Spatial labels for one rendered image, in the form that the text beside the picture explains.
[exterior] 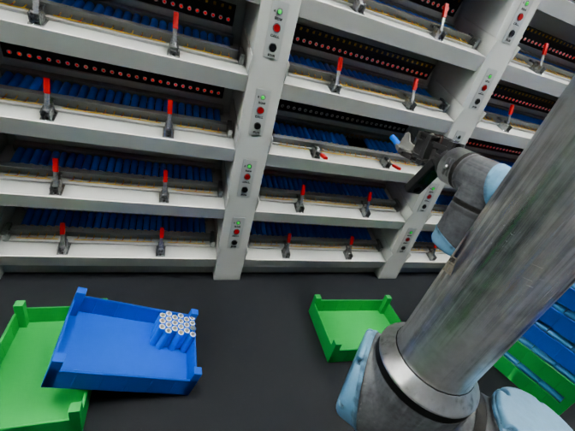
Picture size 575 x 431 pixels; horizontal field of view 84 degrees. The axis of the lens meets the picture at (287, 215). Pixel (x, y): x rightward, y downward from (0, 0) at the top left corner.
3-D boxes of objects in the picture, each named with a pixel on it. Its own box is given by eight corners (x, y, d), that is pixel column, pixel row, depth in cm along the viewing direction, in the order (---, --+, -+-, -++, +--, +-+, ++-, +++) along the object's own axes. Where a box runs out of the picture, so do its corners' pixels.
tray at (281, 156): (421, 185, 118) (436, 165, 112) (263, 165, 97) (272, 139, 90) (398, 151, 131) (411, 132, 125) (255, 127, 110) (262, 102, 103)
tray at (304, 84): (446, 132, 109) (474, 96, 100) (278, 98, 87) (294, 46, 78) (418, 102, 122) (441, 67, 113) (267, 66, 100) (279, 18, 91)
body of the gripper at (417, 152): (438, 133, 87) (471, 146, 77) (425, 163, 91) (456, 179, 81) (416, 129, 85) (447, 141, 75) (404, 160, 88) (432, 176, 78)
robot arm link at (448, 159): (471, 190, 78) (440, 186, 74) (456, 182, 82) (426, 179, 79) (488, 155, 74) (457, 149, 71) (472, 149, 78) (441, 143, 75)
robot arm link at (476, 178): (480, 212, 64) (510, 166, 60) (438, 187, 74) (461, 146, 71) (510, 220, 68) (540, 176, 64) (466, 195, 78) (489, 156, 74)
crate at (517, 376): (575, 392, 108) (591, 378, 105) (554, 419, 97) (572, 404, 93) (490, 326, 128) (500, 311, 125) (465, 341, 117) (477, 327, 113)
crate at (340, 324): (381, 309, 121) (389, 294, 117) (411, 357, 104) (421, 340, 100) (308, 310, 111) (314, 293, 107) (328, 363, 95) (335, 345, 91)
